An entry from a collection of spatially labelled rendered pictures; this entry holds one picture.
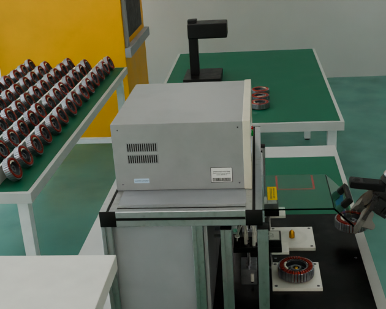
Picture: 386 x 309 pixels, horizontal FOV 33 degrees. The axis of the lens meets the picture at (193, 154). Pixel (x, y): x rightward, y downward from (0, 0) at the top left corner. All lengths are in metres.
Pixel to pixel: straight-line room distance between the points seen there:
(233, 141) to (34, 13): 3.96
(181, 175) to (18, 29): 3.96
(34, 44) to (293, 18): 2.92
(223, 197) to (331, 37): 5.57
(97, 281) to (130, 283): 0.59
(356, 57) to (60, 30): 3.35
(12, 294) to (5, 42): 4.54
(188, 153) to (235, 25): 5.44
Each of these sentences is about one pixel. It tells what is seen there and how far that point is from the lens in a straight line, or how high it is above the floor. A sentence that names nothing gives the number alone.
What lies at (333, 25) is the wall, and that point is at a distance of 7.24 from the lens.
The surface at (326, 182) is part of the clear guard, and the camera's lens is 2.00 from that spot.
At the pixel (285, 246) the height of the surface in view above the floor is 0.88.
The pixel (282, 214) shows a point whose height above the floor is 0.88.
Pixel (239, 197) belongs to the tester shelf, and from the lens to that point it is 1.78.
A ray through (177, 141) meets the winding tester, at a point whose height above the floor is 1.26.
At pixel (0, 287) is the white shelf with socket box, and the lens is 1.33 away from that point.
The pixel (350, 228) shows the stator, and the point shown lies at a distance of 2.21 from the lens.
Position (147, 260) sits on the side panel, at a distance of 1.83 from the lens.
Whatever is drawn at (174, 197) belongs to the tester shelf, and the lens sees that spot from 1.80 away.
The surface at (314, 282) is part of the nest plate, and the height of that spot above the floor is 0.78.
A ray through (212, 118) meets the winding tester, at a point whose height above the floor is 1.32.
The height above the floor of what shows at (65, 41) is 0.87.
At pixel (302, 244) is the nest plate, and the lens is 2.23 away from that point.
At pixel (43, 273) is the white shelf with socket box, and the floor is 1.20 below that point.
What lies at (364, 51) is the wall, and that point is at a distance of 7.34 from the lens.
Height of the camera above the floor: 1.87
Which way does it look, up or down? 21 degrees down
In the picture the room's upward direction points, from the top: 4 degrees counter-clockwise
